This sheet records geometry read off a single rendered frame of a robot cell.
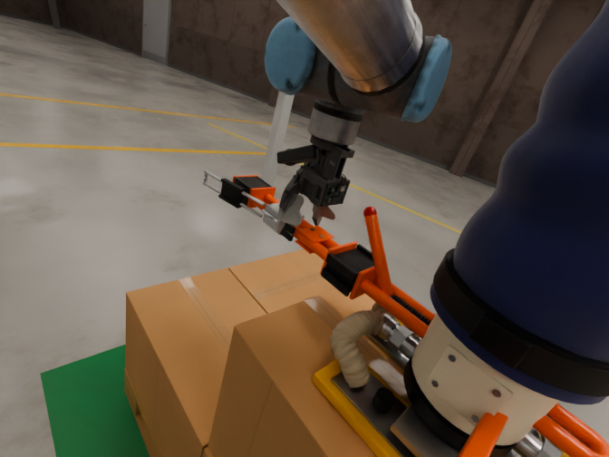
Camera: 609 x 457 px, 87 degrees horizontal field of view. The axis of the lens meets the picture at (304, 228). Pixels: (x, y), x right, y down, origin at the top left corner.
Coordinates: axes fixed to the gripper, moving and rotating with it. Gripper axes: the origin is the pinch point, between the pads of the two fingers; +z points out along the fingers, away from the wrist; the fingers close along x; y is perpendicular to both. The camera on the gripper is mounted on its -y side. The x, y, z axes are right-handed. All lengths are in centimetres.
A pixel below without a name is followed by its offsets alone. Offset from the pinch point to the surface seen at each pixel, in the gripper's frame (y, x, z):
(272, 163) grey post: -231, 181, 79
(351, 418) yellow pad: 33.4, -13.5, 11.4
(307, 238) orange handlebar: 6.2, -2.7, -1.1
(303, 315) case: 12.9, -4.8, 13.1
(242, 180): -19.3, -2.7, -2.1
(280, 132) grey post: -231, 183, 43
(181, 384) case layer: -9, -18, 53
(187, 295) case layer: -41, -2, 53
